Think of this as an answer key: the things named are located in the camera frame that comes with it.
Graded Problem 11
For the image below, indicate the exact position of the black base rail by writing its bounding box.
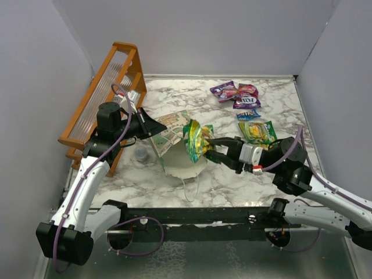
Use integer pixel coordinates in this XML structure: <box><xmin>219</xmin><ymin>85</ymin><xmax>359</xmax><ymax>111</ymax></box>
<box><xmin>104</xmin><ymin>200</ymin><xmax>300</xmax><ymax>243</ymax></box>

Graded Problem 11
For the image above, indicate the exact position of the blue M&M's candy packet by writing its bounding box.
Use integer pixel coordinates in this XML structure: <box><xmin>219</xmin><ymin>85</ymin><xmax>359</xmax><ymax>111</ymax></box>
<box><xmin>236</xmin><ymin>109</ymin><xmax>261</xmax><ymax>121</ymax></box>

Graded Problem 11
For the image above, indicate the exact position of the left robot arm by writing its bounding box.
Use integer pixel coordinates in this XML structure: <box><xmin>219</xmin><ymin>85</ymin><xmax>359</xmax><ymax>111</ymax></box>
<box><xmin>35</xmin><ymin>102</ymin><xmax>167</xmax><ymax>269</ymax></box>

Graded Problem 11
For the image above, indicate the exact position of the small clear plastic cup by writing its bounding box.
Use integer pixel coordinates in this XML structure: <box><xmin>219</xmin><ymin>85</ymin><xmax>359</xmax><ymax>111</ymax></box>
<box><xmin>134</xmin><ymin>146</ymin><xmax>149</xmax><ymax>162</ymax></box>

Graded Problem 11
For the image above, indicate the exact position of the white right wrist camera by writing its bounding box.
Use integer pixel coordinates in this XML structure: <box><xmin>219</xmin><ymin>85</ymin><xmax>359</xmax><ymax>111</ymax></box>
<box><xmin>239</xmin><ymin>144</ymin><xmax>263</xmax><ymax>176</ymax></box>

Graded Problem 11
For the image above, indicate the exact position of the purple Fox's candy bag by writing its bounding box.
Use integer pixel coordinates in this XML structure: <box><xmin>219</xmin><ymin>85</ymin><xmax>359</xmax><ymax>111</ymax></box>
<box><xmin>233</xmin><ymin>83</ymin><xmax>261</xmax><ymax>109</ymax></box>

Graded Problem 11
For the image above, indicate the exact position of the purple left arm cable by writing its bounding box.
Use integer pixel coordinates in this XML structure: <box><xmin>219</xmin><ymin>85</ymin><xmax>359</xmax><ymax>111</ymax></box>
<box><xmin>53</xmin><ymin>83</ymin><xmax>164</xmax><ymax>274</ymax></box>

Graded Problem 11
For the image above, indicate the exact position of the green illustrated paper bag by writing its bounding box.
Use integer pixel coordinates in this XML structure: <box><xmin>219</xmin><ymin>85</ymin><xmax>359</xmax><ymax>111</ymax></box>
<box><xmin>149</xmin><ymin>109</ymin><xmax>209</xmax><ymax>203</ymax></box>

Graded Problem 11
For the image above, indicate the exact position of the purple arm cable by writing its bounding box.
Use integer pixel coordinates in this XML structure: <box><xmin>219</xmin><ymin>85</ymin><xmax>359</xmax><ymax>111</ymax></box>
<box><xmin>53</xmin><ymin>83</ymin><xmax>164</xmax><ymax>274</ymax></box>
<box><xmin>260</xmin><ymin>125</ymin><xmax>372</xmax><ymax>253</ymax></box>

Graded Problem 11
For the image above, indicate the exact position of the yellow green snack bag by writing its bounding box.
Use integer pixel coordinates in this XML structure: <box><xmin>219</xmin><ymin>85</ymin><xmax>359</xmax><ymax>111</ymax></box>
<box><xmin>238</xmin><ymin>121</ymin><xmax>277</xmax><ymax>144</ymax></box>

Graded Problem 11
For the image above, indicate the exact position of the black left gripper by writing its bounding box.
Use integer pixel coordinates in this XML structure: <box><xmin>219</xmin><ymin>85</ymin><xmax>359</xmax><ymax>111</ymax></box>
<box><xmin>115</xmin><ymin>106</ymin><xmax>167</xmax><ymax>141</ymax></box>

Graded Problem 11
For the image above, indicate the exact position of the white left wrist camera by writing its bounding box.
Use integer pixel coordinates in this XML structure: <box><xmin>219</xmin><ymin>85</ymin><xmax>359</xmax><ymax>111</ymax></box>
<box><xmin>119</xmin><ymin>90</ymin><xmax>140</xmax><ymax>108</ymax></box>

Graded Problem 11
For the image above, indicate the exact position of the green Fox's bag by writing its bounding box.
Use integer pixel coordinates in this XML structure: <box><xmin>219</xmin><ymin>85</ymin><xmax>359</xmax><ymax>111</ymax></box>
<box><xmin>183</xmin><ymin>119</ymin><xmax>215</xmax><ymax>163</ymax></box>

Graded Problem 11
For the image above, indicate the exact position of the red snack packet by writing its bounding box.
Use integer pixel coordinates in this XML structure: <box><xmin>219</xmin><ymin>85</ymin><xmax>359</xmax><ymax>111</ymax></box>
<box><xmin>210</xmin><ymin>81</ymin><xmax>238</xmax><ymax>103</ymax></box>

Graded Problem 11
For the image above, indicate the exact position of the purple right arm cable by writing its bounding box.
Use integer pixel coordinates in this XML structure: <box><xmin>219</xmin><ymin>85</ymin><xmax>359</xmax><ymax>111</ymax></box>
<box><xmin>260</xmin><ymin>125</ymin><xmax>372</xmax><ymax>253</ymax></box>

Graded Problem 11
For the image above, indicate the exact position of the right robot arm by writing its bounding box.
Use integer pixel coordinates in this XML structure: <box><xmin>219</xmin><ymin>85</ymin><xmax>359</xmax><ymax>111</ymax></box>
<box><xmin>205</xmin><ymin>137</ymin><xmax>371</xmax><ymax>250</ymax></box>

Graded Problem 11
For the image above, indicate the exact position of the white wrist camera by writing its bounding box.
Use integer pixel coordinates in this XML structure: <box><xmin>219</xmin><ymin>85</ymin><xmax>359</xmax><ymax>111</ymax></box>
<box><xmin>119</xmin><ymin>90</ymin><xmax>140</xmax><ymax>108</ymax></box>
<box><xmin>239</xmin><ymin>144</ymin><xmax>263</xmax><ymax>176</ymax></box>

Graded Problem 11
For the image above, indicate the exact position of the orange wooden rack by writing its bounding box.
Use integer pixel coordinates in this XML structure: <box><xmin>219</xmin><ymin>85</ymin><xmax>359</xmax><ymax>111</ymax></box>
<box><xmin>58</xmin><ymin>42</ymin><xmax>147</xmax><ymax>170</ymax></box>

